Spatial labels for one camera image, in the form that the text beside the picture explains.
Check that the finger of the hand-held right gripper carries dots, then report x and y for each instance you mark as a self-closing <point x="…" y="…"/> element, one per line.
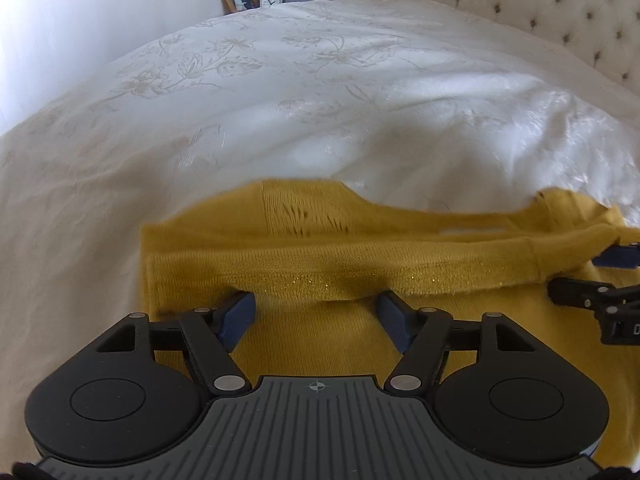
<point x="580" y="291"/>
<point x="617" y="256"/>

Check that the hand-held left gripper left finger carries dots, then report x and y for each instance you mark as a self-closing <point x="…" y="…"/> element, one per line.
<point x="234" y="316"/>

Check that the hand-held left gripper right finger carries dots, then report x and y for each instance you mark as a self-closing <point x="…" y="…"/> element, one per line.
<point x="395" y="316"/>

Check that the yellow knit sweater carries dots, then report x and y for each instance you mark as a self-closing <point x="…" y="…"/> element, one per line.
<point x="325" y="270"/>

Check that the white embroidered bedspread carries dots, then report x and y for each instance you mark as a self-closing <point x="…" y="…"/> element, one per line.
<point x="280" y="110"/>

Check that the cream tufted headboard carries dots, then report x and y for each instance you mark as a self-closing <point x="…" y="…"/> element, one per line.
<point x="545" y="0"/>

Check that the small white alarm clock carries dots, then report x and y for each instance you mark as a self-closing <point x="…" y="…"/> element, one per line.
<point x="271" y="2"/>

